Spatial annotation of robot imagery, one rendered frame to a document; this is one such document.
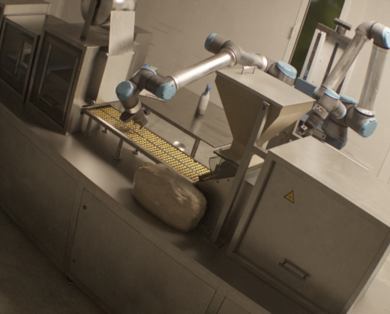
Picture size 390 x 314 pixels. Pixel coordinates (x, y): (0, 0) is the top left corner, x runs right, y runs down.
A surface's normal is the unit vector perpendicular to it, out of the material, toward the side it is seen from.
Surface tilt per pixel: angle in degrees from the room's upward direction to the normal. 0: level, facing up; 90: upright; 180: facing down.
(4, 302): 0
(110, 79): 90
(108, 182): 0
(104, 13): 90
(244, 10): 90
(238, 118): 114
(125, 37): 71
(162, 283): 90
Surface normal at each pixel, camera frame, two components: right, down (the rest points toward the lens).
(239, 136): -0.68, 0.51
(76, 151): 0.29, -0.86
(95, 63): 0.73, 0.48
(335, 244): -0.61, 0.18
